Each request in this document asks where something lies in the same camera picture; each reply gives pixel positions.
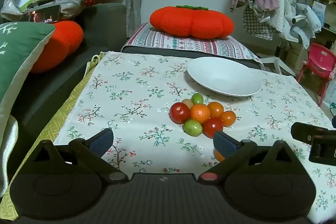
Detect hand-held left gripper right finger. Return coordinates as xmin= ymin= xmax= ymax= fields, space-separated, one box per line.
xmin=198 ymin=130 xmax=302 ymax=185

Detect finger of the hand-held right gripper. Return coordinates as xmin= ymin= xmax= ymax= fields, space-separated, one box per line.
xmin=291 ymin=122 xmax=336 ymax=142

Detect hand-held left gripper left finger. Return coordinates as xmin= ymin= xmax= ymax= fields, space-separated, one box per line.
xmin=26 ymin=128 xmax=129 ymax=184

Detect small orange cherry tomato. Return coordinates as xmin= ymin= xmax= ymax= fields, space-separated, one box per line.
xmin=220 ymin=110 xmax=237 ymax=127
xmin=207 ymin=101 xmax=224 ymax=118
xmin=213 ymin=148 xmax=226 ymax=162

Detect red cherry tomato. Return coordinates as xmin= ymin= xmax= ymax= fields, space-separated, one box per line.
xmin=202 ymin=117 xmax=223 ymax=138
xmin=169 ymin=102 xmax=191 ymax=124

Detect green cherry tomato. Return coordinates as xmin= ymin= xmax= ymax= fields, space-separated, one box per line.
xmin=183 ymin=119 xmax=203 ymax=137
xmin=191 ymin=93 xmax=204 ymax=105

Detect large orange tomato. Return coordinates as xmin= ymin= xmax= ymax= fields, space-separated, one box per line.
xmin=189 ymin=104 xmax=211 ymax=124

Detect white ribbed plate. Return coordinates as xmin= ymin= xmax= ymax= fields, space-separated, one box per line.
xmin=187 ymin=57 xmax=262 ymax=97

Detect floral white tablecloth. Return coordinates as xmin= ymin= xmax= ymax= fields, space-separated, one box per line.
xmin=54 ymin=51 xmax=336 ymax=223

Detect pink plastic chair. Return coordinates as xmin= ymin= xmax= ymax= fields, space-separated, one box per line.
xmin=297 ymin=43 xmax=336 ymax=107

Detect white office chair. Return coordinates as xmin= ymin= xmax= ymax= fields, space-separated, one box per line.
xmin=259 ymin=0 xmax=302 ymax=75

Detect cardboard box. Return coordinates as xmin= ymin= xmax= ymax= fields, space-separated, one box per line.
xmin=285 ymin=40 xmax=310 ymax=69

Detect orange plush pillow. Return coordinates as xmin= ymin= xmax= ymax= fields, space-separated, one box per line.
xmin=30 ymin=21 xmax=84 ymax=74

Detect striped patterned cloth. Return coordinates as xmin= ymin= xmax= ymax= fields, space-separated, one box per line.
xmin=127 ymin=22 xmax=263 ymax=62

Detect grey sofa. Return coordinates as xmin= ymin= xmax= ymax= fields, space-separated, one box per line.
xmin=0 ymin=2 xmax=128 ymax=140

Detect green cushion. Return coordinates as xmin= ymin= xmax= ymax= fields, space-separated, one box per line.
xmin=0 ymin=21 xmax=56 ymax=119

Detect large persimmon plush pillow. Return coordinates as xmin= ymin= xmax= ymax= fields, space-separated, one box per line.
xmin=150 ymin=5 xmax=235 ymax=38

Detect phone with lit screen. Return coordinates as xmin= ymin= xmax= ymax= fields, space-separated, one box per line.
xmin=28 ymin=5 xmax=61 ymax=24

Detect grey bag with papers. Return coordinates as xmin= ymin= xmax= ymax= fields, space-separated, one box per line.
xmin=0 ymin=0 xmax=84 ymax=22

